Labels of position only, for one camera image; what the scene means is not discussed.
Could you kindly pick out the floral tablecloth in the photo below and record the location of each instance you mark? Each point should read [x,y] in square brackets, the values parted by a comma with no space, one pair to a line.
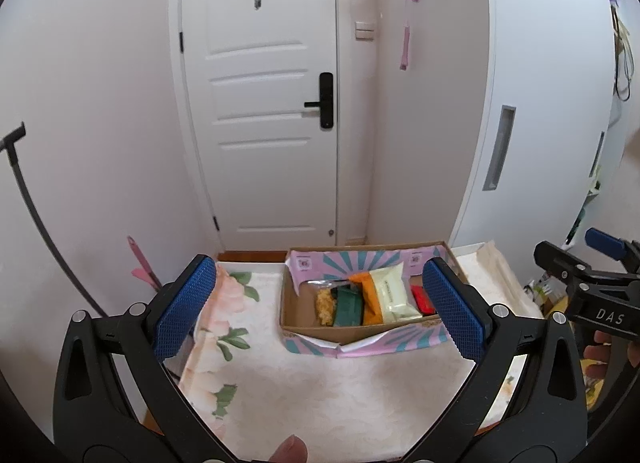
[325,393]

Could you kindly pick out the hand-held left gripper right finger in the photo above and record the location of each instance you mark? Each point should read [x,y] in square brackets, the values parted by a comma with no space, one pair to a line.
[455,308]

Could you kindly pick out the plain dark green packet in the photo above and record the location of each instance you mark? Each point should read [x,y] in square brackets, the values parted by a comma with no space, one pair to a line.
[348,310]

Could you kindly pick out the red snack packet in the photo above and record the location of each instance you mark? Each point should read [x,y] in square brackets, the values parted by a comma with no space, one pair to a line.
[423,300]

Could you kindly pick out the orange snack packet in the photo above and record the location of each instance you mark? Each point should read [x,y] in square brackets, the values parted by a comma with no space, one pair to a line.
[371,293]

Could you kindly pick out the person's left hand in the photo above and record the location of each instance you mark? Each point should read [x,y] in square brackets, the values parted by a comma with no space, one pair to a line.
[290,450]

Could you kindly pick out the white light switch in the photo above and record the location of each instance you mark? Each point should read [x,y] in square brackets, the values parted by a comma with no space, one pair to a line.
[364,30]

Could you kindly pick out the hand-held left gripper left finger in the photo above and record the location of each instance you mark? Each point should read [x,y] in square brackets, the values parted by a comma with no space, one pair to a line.
[182,303]

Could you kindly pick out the white wardrobe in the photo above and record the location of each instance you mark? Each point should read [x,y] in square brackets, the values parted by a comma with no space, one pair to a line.
[540,93]

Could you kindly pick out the white panel door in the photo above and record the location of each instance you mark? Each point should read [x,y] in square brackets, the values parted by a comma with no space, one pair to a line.
[260,93]

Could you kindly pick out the cream white snack packet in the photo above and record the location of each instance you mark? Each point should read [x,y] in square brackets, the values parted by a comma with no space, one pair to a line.
[395,293]

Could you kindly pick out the clear yellow snack packet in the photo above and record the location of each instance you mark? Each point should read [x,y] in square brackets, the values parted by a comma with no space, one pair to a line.
[325,308]

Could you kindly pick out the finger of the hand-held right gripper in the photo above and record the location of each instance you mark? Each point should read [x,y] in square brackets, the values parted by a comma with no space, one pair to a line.
[560,260]
[605,240]

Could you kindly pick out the black pole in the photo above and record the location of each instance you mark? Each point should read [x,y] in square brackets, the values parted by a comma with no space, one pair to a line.
[30,203]

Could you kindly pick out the person's right hand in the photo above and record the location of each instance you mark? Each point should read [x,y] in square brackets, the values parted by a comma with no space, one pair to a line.
[596,358]

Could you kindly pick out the pink striped cardboard box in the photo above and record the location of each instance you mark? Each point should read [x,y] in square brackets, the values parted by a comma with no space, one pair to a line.
[300,315]

